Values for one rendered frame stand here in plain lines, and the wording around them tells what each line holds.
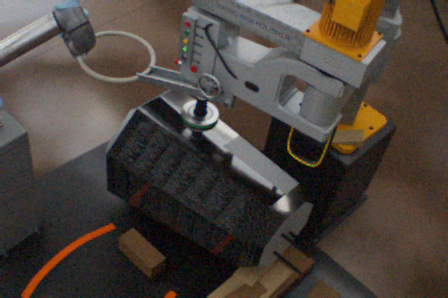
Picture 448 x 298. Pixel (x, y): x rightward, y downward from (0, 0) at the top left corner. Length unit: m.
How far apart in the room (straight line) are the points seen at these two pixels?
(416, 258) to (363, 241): 0.40
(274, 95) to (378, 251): 1.63
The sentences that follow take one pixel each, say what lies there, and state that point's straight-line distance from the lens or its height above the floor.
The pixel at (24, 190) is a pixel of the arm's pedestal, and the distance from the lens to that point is 3.26.
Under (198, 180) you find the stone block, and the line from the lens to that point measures 2.90.
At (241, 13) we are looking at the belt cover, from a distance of 2.51.
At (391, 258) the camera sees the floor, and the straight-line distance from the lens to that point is 3.85.
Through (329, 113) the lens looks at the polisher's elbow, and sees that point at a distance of 2.57.
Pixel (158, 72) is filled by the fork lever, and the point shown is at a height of 0.90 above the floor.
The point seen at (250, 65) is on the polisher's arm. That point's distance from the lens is 2.63.
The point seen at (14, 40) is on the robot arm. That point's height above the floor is 1.42.
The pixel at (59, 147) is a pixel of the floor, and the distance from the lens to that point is 4.08.
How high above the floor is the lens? 2.88
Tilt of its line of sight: 44 degrees down
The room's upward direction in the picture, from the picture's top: 11 degrees clockwise
